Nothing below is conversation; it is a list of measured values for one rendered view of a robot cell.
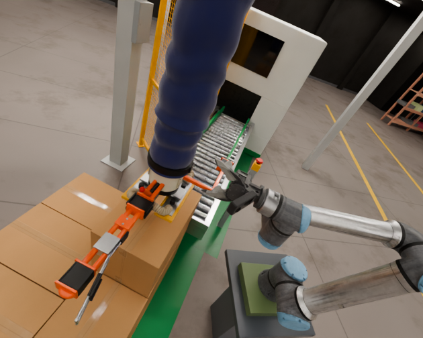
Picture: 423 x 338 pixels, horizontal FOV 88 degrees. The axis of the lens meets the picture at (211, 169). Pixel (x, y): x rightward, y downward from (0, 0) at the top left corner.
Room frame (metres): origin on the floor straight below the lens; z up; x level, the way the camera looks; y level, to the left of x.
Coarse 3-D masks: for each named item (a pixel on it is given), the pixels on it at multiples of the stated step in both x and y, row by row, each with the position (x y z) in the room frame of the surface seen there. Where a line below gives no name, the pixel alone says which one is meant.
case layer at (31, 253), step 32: (64, 192) 0.94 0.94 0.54; (96, 192) 1.05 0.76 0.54; (32, 224) 0.64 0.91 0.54; (64, 224) 0.72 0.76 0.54; (96, 224) 0.81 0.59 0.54; (0, 256) 0.41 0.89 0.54; (32, 256) 0.47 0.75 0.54; (64, 256) 0.54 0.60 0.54; (0, 288) 0.28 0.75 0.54; (32, 288) 0.34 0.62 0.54; (128, 288) 0.53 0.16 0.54; (0, 320) 0.18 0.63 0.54; (32, 320) 0.22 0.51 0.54; (64, 320) 0.27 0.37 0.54; (96, 320) 0.33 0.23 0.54; (128, 320) 0.38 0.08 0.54
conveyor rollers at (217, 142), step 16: (208, 128) 2.77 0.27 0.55; (224, 128) 3.01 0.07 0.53; (240, 128) 3.20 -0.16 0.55; (208, 144) 2.39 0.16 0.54; (224, 144) 2.56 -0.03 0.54; (240, 144) 2.73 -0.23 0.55; (208, 160) 2.10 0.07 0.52; (208, 176) 1.83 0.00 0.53; (224, 176) 1.92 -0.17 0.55; (208, 208) 1.39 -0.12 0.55
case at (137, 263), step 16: (192, 192) 1.10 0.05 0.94; (192, 208) 0.97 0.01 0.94; (112, 224) 0.64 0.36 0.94; (144, 224) 0.72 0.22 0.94; (160, 224) 0.76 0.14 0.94; (176, 224) 0.80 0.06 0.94; (96, 240) 0.55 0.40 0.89; (128, 240) 0.59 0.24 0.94; (144, 240) 0.63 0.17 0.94; (160, 240) 0.67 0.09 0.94; (176, 240) 0.73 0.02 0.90; (96, 256) 0.55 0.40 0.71; (112, 256) 0.54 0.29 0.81; (128, 256) 0.53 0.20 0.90; (144, 256) 0.55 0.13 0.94; (160, 256) 0.58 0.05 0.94; (112, 272) 0.54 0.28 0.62; (128, 272) 0.53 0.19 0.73; (144, 272) 0.53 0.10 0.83; (160, 272) 0.65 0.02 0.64; (144, 288) 0.52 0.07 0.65
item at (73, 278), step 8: (80, 264) 0.28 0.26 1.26; (88, 264) 0.29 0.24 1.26; (72, 272) 0.25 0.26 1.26; (80, 272) 0.26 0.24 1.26; (88, 272) 0.27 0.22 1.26; (56, 280) 0.22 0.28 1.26; (64, 280) 0.23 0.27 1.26; (72, 280) 0.23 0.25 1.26; (80, 280) 0.24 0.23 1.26; (88, 280) 0.26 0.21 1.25; (64, 288) 0.21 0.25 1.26; (72, 288) 0.21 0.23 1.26; (80, 288) 0.22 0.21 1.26
